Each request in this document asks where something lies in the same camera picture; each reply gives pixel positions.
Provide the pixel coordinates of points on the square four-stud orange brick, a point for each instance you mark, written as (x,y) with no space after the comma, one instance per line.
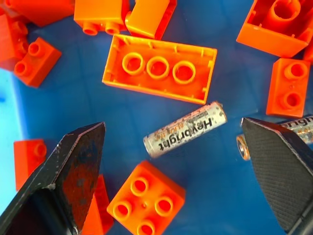
(146,199)

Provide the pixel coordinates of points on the silver Heybright battery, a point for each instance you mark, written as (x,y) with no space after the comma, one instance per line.
(185,131)
(302,126)

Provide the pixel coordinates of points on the two-stud orange brick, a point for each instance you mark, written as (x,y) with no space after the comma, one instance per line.
(288,88)
(36,61)

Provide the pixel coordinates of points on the long orange building brick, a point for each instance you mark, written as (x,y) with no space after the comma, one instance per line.
(159,68)

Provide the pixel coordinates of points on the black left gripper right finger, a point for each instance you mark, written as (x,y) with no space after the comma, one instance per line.
(281,171)

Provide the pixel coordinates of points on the hollow orange building brick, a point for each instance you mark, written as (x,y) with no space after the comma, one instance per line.
(276,24)

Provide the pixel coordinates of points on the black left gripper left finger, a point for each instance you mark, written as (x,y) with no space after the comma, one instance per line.
(73,171)

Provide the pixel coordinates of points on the blue plastic bin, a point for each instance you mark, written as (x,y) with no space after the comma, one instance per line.
(207,171)

